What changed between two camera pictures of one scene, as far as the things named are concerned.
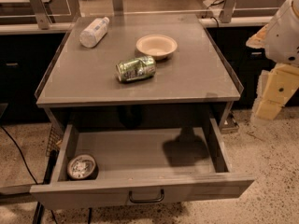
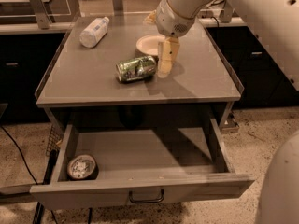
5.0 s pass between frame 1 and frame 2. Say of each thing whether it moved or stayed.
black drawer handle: stayed
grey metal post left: stayed
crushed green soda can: stayed
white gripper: moved
